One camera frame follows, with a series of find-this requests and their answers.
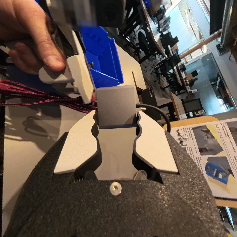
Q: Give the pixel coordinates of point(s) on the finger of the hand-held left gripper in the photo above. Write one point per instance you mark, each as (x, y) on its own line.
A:
(81, 70)

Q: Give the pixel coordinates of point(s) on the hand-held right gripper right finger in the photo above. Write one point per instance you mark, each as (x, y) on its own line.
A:
(157, 148)

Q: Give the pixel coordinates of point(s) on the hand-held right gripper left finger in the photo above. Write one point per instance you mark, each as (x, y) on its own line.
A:
(76, 148)

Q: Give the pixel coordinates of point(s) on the blue plastic bin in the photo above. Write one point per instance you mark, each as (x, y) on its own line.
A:
(103, 51)

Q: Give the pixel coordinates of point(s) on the grey usb hub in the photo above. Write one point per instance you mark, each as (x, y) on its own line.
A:
(115, 105)

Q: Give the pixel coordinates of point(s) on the person's left hand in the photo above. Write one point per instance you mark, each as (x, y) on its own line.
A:
(27, 27)

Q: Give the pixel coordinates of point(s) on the black office chair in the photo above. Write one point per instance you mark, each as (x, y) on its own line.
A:
(142, 40)

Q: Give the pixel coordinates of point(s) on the printed instruction board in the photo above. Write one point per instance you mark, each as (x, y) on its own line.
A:
(209, 157)

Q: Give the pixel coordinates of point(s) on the wooden top desk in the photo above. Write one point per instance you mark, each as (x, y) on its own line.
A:
(153, 31)

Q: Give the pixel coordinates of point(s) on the printed plastic bag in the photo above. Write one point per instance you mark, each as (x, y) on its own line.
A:
(151, 66)

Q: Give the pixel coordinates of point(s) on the silver ceiling pipe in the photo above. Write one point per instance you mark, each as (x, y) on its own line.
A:
(228, 20)

